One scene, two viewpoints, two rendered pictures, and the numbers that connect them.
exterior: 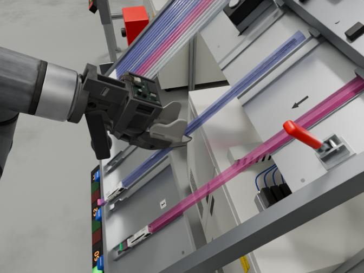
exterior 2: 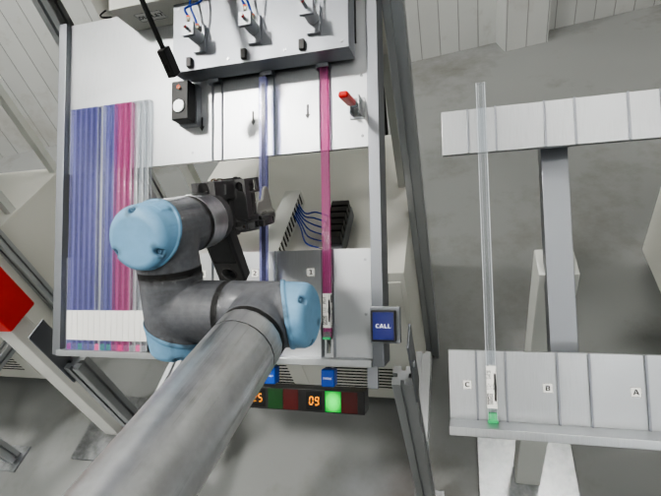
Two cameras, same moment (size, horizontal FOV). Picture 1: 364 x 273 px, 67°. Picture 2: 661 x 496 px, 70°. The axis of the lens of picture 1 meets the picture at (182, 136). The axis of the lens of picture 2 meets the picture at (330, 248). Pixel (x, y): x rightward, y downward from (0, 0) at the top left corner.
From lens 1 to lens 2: 55 cm
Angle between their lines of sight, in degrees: 40
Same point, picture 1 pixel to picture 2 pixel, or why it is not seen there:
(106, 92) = (225, 190)
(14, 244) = not seen: outside the picture
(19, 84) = (197, 208)
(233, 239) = (377, 200)
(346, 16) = (286, 43)
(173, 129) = (266, 200)
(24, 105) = (209, 227)
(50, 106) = (218, 217)
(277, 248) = not seen: hidden behind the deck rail
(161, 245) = (347, 284)
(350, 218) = not seen: hidden behind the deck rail
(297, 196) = (372, 140)
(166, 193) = (301, 265)
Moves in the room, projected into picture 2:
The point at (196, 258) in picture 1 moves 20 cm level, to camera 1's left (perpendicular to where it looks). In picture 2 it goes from (376, 240) to (330, 332)
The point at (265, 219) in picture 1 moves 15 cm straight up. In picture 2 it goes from (375, 168) to (360, 86)
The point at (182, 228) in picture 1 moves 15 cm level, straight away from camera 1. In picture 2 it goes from (344, 253) to (273, 243)
